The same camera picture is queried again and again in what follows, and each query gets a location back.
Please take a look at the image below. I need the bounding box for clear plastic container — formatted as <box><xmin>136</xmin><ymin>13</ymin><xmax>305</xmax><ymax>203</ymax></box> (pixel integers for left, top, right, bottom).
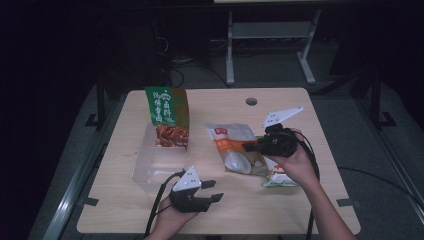
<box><xmin>132</xmin><ymin>121</ymin><xmax>192</xmax><ymax>193</ymax></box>

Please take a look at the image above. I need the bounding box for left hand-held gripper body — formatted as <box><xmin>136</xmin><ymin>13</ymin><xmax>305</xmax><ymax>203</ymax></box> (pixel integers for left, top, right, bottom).
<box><xmin>169</xmin><ymin>165</ymin><xmax>215</xmax><ymax>214</ymax></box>

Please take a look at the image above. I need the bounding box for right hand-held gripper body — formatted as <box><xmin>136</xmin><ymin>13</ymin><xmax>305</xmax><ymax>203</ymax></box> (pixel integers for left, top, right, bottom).
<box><xmin>258</xmin><ymin>105</ymin><xmax>305</xmax><ymax>159</ymax></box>

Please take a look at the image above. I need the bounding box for white metal desk frame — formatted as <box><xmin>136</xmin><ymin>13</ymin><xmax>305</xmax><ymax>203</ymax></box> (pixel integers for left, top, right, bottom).
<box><xmin>213</xmin><ymin>0</ymin><xmax>322</xmax><ymax>86</ymax></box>

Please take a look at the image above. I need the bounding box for black metal stand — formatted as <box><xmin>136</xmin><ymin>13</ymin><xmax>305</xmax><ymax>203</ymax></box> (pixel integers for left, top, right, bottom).
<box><xmin>368</xmin><ymin>68</ymin><xmax>398</xmax><ymax>130</ymax></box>
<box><xmin>84</xmin><ymin>74</ymin><xmax>108</xmax><ymax>131</ymax></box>

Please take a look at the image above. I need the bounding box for green seasoning packet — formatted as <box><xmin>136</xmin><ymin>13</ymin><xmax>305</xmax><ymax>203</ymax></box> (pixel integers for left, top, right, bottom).
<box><xmin>144</xmin><ymin>86</ymin><xmax>191</xmax><ymax>149</ymax></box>

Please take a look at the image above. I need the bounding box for bundle of dark cables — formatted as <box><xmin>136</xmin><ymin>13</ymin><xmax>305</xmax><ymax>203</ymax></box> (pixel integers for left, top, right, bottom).
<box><xmin>151</xmin><ymin>31</ymin><xmax>231</xmax><ymax>90</ymax></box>

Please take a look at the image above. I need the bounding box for black floor cable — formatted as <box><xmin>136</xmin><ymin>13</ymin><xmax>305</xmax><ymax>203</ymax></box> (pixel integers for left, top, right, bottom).
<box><xmin>337</xmin><ymin>165</ymin><xmax>424</xmax><ymax>209</ymax></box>

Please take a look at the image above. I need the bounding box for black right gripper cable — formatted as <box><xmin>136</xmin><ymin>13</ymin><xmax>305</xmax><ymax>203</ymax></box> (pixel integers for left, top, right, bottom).
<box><xmin>292</xmin><ymin>129</ymin><xmax>322</xmax><ymax>240</ymax></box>

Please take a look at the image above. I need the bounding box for white and green packet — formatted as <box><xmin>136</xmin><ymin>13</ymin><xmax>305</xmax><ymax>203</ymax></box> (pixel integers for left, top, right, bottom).
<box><xmin>255</xmin><ymin>134</ymin><xmax>300</xmax><ymax>188</ymax></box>

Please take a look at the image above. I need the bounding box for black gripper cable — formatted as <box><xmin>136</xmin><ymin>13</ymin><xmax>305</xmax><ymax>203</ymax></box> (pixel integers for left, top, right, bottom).
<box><xmin>292</xmin><ymin>129</ymin><xmax>322</xmax><ymax>240</ymax></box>
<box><xmin>144</xmin><ymin>170</ymin><xmax>186</xmax><ymax>239</ymax></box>

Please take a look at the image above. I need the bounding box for grey metal rail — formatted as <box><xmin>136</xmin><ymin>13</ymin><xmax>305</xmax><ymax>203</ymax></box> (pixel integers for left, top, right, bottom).
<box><xmin>41</xmin><ymin>96</ymin><xmax>129</xmax><ymax>240</ymax></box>

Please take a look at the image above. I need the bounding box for person's right hand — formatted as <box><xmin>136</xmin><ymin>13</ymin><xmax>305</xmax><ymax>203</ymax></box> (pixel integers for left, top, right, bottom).
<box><xmin>266</xmin><ymin>128</ymin><xmax>323</xmax><ymax>188</ymax></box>

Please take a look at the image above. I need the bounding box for person's left hand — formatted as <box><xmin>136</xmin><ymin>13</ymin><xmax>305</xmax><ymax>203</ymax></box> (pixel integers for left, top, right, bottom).
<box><xmin>155</xmin><ymin>195</ymin><xmax>200</xmax><ymax>235</ymax></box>

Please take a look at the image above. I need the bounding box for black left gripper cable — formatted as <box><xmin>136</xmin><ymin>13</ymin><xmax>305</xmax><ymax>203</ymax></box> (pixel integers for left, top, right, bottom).
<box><xmin>144</xmin><ymin>170</ymin><xmax>186</xmax><ymax>239</ymax></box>

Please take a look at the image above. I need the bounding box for white and orange packet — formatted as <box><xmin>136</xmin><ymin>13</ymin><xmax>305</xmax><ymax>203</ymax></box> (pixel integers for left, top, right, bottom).
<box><xmin>203</xmin><ymin>122</ymin><xmax>270</xmax><ymax>177</ymax></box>

